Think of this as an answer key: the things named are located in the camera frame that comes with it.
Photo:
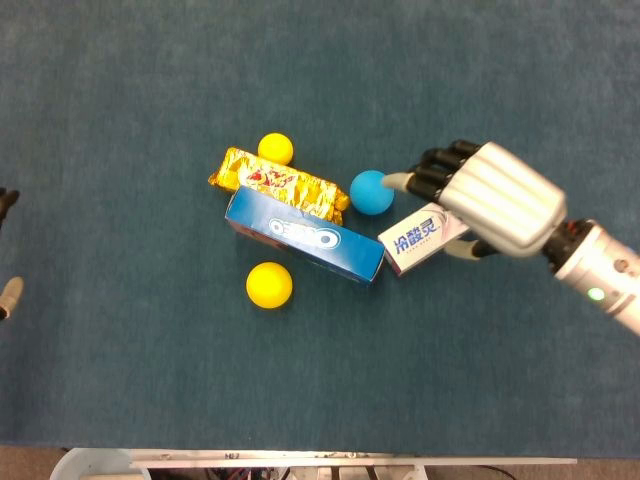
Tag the white pink toothpaste box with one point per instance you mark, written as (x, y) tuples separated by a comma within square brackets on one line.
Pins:
[(415, 240)]

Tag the white round bucket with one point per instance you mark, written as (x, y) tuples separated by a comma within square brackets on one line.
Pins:
[(90, 462)]

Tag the blue Oreo cookie box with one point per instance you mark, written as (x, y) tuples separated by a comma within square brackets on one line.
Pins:
[(310, 237)]

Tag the large yellow foam ball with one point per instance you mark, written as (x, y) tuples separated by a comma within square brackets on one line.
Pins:
[(269, 285)]

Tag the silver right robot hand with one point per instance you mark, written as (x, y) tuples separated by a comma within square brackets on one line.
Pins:
[(505, 200)]

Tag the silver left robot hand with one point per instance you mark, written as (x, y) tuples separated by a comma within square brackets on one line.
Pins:
[(14, 295)]

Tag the blue foam ball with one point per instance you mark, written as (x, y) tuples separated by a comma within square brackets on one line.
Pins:
[(367, 197)]

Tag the gold foil biscuit packet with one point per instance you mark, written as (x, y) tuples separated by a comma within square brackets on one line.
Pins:
[(270, 177)]

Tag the silver metal rail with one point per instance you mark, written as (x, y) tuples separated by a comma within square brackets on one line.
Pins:
[(350, 459)]

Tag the small yellow foam ball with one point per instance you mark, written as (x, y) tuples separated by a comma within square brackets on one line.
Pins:
[(276, 148)]

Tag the teal carpet table cover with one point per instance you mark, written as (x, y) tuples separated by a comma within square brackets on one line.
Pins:
[(150, 350)]

